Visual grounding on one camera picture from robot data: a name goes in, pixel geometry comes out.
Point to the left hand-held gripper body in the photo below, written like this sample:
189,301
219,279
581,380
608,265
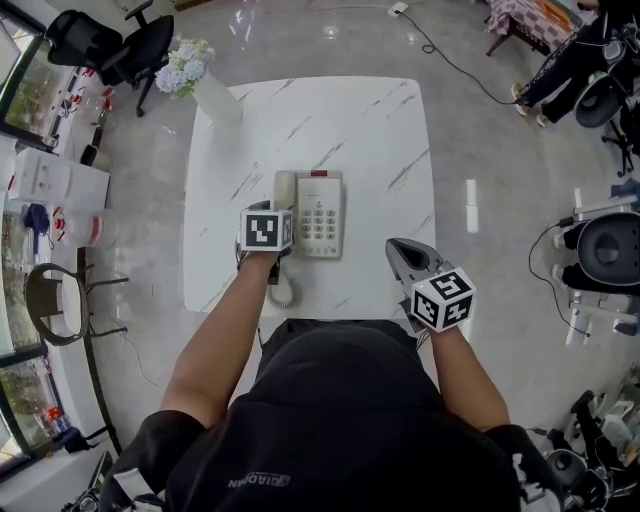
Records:
265,230

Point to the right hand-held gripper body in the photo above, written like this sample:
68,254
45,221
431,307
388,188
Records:
442,300

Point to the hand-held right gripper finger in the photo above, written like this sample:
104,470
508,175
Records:
398,262
425,252

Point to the beige telephone handset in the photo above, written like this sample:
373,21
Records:
285,190

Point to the person's left forearm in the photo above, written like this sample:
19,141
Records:
215,350

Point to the person's right forearm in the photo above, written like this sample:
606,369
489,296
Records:
465,380

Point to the beige telephone base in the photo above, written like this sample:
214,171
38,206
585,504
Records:
320,220

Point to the white marble table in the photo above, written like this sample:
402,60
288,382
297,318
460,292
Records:
340,135

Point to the pale blue flower bouquet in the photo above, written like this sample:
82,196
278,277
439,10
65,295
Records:
185,65

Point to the person's black clothing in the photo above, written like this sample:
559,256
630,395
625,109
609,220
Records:
340,425

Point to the clear bottle red label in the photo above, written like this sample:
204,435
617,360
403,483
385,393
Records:
90,227

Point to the black high-back office chair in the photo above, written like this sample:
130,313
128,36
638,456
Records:
125,50

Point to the round-back chair white cushion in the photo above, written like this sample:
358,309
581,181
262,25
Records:
60,305

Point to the dark blue cloth bag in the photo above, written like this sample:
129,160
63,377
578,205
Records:
37,220

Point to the white power strip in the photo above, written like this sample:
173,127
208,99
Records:
398,8

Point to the table with checkered cloth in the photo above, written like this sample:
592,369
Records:
535,20

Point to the black-framed window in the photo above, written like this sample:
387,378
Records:
25,90

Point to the red and blue can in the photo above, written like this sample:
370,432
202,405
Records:
57,420

